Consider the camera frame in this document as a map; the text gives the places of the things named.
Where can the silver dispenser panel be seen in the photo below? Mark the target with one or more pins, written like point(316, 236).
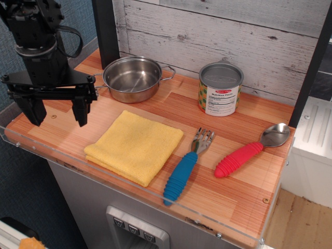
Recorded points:
point(129, 231)

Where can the blue handled fork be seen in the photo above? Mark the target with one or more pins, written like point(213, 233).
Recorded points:
point(180, 175)

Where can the yellow folded cloth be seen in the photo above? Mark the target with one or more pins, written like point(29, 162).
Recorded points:
point(134, 147)

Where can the toy food can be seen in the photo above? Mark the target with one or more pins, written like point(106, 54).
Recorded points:
point(219, 88)

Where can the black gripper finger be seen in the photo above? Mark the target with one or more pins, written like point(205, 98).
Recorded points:
point(81, 108)
point(33, 109)

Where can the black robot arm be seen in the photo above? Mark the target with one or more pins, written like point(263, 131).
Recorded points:
point(36, 28)

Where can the orange object at corner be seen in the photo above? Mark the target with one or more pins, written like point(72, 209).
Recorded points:
point(31, 243)

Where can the white toy sink unit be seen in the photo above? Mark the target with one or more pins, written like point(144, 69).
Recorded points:
point(308, 168)

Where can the stainless steel pot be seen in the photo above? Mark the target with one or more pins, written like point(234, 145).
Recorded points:
point(133, 79)

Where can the clear acrylic guard rail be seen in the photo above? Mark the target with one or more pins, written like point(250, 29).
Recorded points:
point(236, 206)

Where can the red handled spoon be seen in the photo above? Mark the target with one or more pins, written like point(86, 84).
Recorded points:
point(273, 136)

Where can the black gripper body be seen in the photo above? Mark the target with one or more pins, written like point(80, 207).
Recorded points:
point(48, 77)

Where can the grey toy fridge cabinet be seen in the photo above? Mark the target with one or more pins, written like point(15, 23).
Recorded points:
point(89, 198)

